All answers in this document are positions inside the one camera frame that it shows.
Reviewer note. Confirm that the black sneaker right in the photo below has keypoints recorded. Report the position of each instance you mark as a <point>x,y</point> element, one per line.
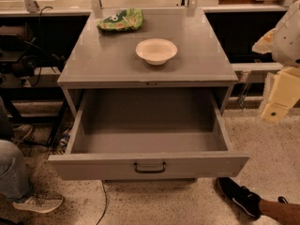
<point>247,200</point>

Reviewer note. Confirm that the green chip bag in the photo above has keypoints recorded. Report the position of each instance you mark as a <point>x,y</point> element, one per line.
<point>129,19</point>

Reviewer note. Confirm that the dark machinery on left shelf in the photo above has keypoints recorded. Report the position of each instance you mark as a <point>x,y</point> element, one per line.
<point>22,60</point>

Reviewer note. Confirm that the wire basket with items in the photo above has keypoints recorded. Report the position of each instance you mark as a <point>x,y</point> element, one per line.
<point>63,143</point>

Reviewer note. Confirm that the white bowl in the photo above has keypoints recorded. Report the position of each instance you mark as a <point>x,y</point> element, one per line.
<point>156,51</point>

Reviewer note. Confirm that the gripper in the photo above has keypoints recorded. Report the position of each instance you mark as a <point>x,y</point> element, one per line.
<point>287,42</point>

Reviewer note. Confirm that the grey metal drawer cabinet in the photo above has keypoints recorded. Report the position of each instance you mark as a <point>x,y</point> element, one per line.
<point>109,60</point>

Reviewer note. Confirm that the white sneaker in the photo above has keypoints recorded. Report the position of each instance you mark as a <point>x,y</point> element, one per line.
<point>40,203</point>
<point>22,132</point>

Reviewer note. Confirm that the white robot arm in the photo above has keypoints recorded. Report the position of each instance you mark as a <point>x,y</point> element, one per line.
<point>283,41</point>

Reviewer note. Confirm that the black top drawer handle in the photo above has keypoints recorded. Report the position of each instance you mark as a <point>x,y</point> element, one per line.
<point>149,168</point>

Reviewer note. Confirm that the bare lower leg right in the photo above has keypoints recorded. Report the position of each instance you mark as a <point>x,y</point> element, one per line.
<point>284,213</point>

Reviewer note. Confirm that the grey top drawer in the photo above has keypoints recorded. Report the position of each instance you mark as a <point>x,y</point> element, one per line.
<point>116,128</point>

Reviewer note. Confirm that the jeans leg left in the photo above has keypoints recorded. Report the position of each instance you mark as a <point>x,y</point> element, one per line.
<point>14,183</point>

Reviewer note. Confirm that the white sneaker left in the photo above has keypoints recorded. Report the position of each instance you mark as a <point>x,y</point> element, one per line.
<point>40,203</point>

